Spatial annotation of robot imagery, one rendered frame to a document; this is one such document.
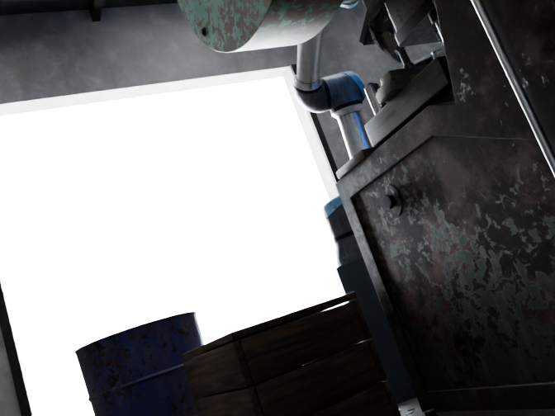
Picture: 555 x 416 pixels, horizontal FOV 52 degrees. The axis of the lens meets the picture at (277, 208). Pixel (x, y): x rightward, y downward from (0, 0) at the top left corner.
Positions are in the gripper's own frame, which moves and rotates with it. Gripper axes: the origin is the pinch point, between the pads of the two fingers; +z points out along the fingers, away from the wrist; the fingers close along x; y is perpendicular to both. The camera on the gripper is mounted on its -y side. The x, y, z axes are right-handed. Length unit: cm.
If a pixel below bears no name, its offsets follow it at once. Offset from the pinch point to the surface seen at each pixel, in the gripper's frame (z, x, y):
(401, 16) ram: -3.1, -7.7, 16.0
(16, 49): -301, -56, -438
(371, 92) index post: 11.9, -19.1, 8.6
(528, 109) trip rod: 40, -29, 54
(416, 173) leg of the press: 37.2, -26.0, 20.6
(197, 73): -249, 124, -438
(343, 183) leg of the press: 28.6, -26.6, -6.1
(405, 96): 20.8, -22.7, 22.7
